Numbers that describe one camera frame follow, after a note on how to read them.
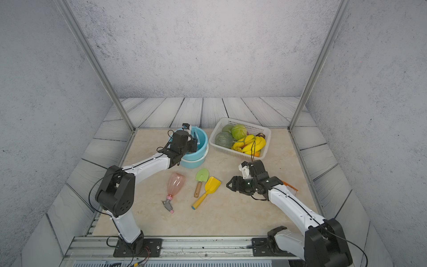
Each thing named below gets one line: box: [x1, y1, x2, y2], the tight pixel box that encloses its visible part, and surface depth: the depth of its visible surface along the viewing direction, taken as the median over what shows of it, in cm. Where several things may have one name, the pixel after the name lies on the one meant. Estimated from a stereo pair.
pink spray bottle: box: [161, 172, 186, 214], surface depth 89 cm
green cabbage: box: [230, 124, 248, 141], surface depth 104 cm
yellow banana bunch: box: [231, 134, 267, 155], surface depth 104 cm
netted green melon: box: [214, 131, 234, 149], surface depth 103 cm
